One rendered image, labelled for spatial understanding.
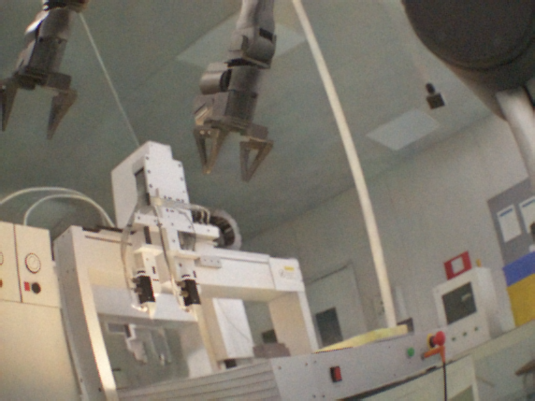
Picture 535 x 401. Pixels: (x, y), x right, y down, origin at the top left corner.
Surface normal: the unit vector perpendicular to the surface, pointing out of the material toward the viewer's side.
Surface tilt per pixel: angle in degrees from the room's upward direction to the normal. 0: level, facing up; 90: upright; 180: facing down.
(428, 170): 90
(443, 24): 90
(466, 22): 90
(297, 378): 90
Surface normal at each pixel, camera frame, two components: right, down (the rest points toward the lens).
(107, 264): 0.75, -0.39
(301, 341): -0.62, -0.14
